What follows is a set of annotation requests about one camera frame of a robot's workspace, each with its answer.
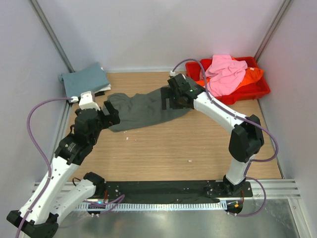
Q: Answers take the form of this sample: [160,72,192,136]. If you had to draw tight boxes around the grey t shirt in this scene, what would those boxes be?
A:
[107,89,191,132]

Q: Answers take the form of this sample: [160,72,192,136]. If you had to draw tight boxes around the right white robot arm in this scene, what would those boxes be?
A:
[161,72,264,196]

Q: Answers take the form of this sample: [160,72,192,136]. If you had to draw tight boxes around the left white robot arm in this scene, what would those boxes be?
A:
[6,101,120,238]

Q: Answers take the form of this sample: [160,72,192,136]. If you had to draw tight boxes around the folded black t shirt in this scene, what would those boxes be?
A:
[95,91,105,97]

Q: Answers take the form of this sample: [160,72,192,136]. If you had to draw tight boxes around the folded blue t shirt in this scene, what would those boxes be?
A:
[58,62,103,98]

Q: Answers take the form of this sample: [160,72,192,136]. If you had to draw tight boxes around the pink t shirt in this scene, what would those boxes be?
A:
[205,55,248,97]

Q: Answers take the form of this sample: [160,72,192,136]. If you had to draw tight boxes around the orange t shirt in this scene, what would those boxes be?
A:
[187,56,264,94]

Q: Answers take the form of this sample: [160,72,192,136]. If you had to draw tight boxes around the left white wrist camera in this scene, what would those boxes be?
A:
[70,91,101,111]

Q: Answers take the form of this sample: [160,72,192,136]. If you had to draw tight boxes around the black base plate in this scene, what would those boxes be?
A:
[93,180,253,207]

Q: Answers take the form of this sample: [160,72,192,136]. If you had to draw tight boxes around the slotted cable duct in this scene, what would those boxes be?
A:
[74,201,227,212]

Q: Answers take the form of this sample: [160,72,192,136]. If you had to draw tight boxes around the aluminium front rail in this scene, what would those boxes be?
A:
[32,178,301,200]

